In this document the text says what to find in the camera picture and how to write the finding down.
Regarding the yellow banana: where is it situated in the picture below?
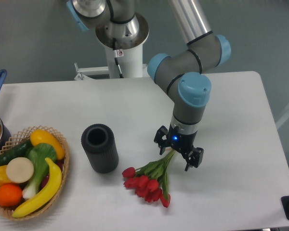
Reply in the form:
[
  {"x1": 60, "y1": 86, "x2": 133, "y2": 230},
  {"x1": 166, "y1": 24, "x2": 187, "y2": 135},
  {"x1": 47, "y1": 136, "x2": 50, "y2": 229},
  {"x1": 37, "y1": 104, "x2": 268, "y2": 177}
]
[{"x1": 12, "y1": 157, "x2": 62, "y2": 218}]

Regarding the black cable on pedestal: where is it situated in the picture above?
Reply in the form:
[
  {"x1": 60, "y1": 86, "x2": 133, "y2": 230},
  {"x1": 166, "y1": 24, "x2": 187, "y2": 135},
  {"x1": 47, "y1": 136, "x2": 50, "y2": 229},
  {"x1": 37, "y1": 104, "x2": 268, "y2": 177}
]
[{"x1": 112, "y1": 38, "x2": 124, "y2": 79}]

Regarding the green cucumber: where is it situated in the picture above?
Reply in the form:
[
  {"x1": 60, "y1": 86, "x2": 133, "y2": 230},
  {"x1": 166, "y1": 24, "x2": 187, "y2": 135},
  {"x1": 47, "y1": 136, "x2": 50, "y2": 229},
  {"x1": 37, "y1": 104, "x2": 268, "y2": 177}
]
[{"x1": 0, "y1": 139, "x2": 33, "y2": 166}]

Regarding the green bok choy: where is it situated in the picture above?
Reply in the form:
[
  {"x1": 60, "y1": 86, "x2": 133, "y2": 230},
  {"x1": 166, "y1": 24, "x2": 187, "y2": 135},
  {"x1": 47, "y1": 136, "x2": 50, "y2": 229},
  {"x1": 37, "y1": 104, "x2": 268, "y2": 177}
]
[{"x1": 22, "y1": 143, "x2": 57, "y2": 200}]

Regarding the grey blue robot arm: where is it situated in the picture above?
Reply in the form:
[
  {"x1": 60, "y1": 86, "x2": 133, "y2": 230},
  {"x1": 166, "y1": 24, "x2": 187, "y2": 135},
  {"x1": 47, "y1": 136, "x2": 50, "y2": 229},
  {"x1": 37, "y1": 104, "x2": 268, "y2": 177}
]
[{"x1": 66, "y1": 0, "x2": 231, "y2": 168}]

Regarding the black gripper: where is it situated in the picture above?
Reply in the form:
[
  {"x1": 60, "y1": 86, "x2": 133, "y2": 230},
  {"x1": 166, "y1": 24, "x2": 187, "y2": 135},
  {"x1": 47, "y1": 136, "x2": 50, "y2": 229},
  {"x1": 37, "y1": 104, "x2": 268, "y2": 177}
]
[{"x1": 154, "y1": 126, "x2": 204, "y2": 171}]

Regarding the beige round disc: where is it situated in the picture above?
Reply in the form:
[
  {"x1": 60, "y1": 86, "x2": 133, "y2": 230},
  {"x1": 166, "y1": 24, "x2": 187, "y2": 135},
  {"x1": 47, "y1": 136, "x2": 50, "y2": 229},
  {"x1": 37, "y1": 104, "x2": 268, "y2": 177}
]
[{"x1": 6, "y1": 157, "x2": 34, "y2": 183}]

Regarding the dark grey ribbed vase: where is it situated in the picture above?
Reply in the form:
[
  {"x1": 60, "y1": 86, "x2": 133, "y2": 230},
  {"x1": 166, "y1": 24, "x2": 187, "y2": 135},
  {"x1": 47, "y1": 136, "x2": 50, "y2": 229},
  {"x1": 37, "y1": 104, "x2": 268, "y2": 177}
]
[{"x1": 81, "y1": 124, "x2": 119, "y2": 174}]

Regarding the red tulip bouquet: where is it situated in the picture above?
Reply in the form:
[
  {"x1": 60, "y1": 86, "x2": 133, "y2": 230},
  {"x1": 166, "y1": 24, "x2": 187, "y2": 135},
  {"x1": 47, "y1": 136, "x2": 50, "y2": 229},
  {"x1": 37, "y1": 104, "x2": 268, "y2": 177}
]
[{"x1": 122, "y1": 149, "x2": 176, "y2": 208}]

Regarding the orange fruit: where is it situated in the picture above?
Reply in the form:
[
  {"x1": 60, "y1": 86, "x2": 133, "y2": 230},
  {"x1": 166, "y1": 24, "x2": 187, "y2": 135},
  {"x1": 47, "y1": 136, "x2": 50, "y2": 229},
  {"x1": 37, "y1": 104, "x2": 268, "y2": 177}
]
[{"x1": 0, "y1": 183, "x2": 22, "y2": 207}]

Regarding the woven wicker basket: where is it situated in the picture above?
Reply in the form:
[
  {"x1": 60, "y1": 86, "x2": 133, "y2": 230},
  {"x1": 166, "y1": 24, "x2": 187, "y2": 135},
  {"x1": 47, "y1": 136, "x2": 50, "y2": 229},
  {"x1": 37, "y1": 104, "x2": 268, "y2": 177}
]
[{"x1": 0, "y1": 126, "x2": 69, "y2": 221}]

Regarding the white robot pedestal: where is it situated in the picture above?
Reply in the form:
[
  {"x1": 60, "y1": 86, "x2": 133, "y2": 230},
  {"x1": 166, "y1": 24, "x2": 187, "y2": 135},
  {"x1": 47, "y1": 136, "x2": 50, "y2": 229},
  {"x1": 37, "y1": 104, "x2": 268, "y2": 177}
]
[{"x1": 73, "y1": 14, "x2": 150, "y2": 81}]

